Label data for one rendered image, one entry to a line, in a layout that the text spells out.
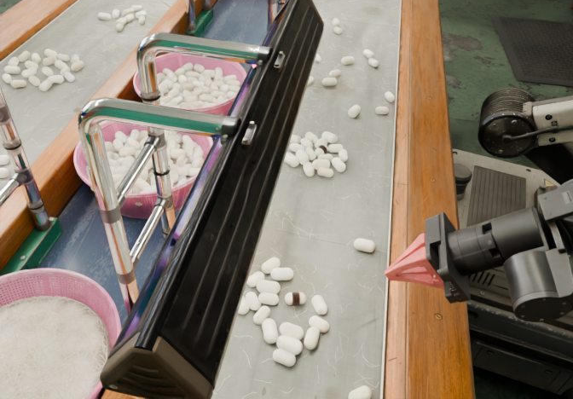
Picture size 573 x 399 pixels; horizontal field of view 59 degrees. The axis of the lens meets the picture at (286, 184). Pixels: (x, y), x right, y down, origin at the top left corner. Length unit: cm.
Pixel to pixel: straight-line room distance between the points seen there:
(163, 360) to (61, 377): 46
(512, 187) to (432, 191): 59
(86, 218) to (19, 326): 28
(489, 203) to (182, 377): 121
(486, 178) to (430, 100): 38
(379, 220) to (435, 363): 30
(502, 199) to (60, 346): 115
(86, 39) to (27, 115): 36
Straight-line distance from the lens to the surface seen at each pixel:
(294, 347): 74
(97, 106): 53
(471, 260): 65
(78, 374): 79
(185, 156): 105
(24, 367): 81
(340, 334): 79
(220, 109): 117
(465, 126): 264
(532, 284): 60
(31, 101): 129
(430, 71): 139
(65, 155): 107
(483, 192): 151
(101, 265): 97
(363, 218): 94
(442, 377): 76
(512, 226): 64
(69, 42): 152
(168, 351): 35
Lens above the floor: 140
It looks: 42 degrees down
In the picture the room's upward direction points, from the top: 5 degrees clockwise
